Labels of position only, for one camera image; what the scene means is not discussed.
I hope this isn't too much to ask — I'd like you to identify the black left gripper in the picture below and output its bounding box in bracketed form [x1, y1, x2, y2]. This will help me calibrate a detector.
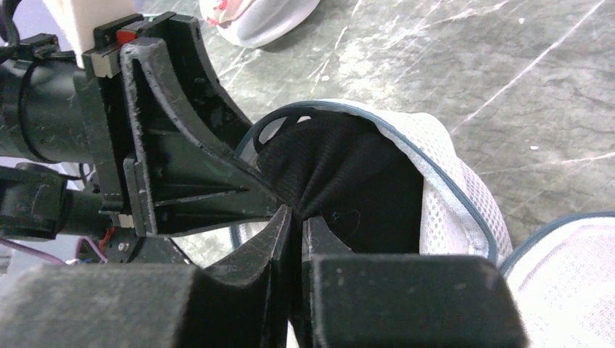
[1, 12, 279, 241]

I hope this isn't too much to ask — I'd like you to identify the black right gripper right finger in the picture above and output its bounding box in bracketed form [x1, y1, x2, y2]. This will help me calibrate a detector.
[300, 217, 528, 347]

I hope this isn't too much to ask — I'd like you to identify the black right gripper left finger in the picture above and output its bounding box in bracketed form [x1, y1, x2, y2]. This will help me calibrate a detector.
[1, 205, 292, 347]

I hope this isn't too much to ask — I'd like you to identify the black bra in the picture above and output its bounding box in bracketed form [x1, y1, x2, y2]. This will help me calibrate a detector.
[252, 112, 424, 254]

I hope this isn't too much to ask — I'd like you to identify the white mesh blue zip laundry bag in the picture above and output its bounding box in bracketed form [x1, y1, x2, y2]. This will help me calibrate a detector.
[236, 99, 614, 347]

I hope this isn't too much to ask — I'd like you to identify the pink zip mesh laundry bag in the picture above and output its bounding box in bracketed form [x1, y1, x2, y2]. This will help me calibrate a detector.
[199, 0, 320, 49]

